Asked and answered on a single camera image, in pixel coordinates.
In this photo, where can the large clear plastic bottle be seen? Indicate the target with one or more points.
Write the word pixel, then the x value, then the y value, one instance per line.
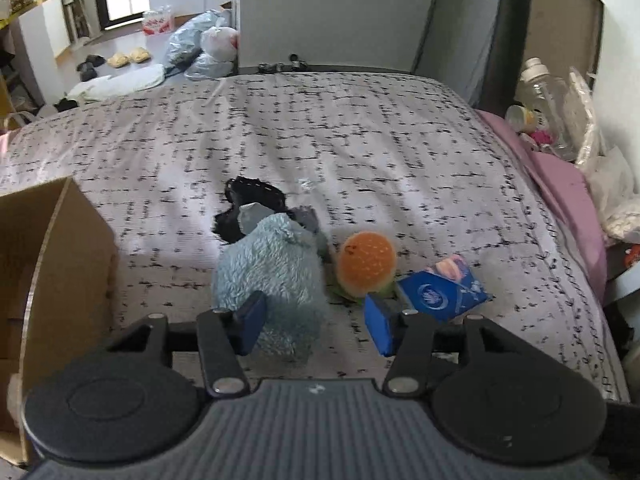
pixel 542 95

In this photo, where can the burger plush toy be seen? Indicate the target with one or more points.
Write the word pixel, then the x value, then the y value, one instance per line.
pixel 365 260

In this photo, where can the black lace garment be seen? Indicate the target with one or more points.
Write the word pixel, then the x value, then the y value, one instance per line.
pixel 252 192

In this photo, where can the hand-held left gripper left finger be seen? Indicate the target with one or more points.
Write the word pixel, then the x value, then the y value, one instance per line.
pixel 250 322

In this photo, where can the grey plastic bag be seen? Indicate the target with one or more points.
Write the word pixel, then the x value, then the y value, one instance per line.
pixel 187 40

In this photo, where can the white red-print plastic bag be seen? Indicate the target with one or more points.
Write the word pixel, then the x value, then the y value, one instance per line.
pixel 219 42

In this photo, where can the red-white water bottle pack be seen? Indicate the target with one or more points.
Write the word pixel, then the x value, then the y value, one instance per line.
pixel 157 21

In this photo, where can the white floor cloth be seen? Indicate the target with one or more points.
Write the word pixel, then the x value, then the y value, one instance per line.
pixel 120 82

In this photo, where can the dark leaning board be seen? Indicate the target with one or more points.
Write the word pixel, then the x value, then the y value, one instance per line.
pixel 560 20

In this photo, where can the clear plastic bag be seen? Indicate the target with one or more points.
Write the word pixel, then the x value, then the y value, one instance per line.
pixel 205 67

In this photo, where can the white cabinet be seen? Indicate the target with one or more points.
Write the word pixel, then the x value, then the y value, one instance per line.
pixel 55 20

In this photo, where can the clear plastic wrapper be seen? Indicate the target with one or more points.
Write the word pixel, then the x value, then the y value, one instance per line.
pixel 305 184

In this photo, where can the black floor cloth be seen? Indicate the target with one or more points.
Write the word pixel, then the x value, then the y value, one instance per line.
pixel 66 104

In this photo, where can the small black gadgets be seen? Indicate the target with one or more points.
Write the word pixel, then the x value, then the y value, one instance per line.
pixel 287 65

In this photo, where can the brown cardboard box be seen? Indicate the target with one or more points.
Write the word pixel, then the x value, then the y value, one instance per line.
pixel 65 280

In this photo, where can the white crinkled plastic bag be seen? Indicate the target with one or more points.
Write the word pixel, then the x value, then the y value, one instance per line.
pixel 607 185

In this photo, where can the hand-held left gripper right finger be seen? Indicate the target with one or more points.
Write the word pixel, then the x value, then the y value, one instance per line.
pixel 377 325

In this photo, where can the light blue plush toy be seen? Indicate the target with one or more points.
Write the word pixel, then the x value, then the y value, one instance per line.
pixel 272 265

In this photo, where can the blue tissue packet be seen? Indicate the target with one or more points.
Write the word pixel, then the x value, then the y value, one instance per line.
pixel 440 295

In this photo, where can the yellow slipper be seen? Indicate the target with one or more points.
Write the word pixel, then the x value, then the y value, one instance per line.
pixel 118 59
pixel 139 54

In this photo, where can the yellow table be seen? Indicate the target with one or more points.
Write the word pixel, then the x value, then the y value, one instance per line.
pixel 20 10

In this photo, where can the pair of black slippers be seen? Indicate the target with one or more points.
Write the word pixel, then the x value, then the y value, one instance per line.
pixel 90 66

